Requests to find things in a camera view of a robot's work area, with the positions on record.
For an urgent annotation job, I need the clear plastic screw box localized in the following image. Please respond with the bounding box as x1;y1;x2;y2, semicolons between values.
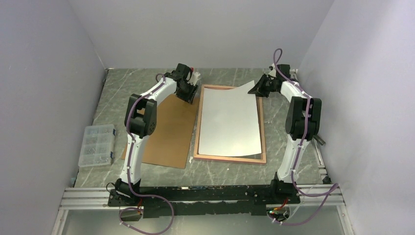
78;124;116;167

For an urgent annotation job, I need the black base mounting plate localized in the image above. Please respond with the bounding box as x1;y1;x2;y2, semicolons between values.
108;183;300;218

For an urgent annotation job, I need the aluminium extrusion rail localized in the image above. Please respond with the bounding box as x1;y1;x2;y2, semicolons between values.
60;184;346;210

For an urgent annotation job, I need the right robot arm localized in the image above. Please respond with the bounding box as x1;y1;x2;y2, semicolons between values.
248;64;322;203

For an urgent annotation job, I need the blue landscape photo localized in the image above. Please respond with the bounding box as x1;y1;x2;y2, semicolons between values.
198;80;261;157

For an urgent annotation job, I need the pink wooden picture frame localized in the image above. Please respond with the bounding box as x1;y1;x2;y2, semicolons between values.
194;85;267;164

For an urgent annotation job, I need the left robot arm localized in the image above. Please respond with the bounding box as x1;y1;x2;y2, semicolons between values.
115;64;201;206

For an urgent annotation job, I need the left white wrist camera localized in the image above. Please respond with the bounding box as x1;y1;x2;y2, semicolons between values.
189;68;201;85

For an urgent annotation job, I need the brown backing board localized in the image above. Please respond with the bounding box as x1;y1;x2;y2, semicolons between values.
121;95;200;169

